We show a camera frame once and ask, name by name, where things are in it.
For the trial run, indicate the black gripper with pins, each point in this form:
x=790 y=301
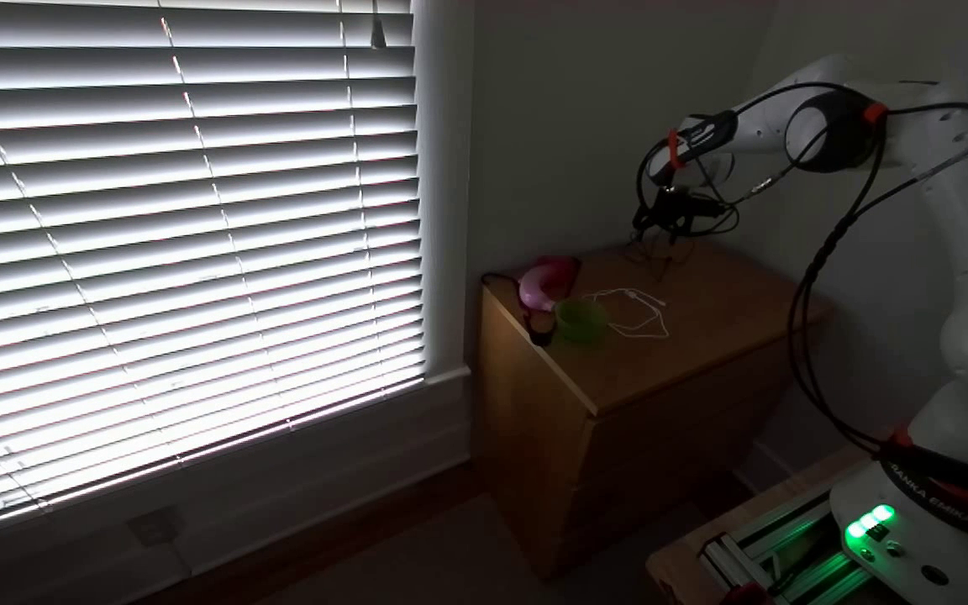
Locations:
x=681 y=206

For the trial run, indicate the pink plastic object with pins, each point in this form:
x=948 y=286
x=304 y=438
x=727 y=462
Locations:
x=550 y=279

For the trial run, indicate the green bowl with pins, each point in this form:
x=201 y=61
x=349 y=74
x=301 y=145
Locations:
x=579 y=324

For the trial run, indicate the large wooden dresser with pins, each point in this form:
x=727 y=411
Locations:
x=638 y=426

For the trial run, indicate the wooden robot mounting board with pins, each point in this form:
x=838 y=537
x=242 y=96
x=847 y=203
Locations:
x=686 y=556

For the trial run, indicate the white window blinds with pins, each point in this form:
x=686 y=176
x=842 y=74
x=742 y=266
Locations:
x=168 y=245

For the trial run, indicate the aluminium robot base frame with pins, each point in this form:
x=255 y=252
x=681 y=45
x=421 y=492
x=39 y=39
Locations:
x=798 y=548

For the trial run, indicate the wall power outlet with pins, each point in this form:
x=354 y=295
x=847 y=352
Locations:
x=155 y=526

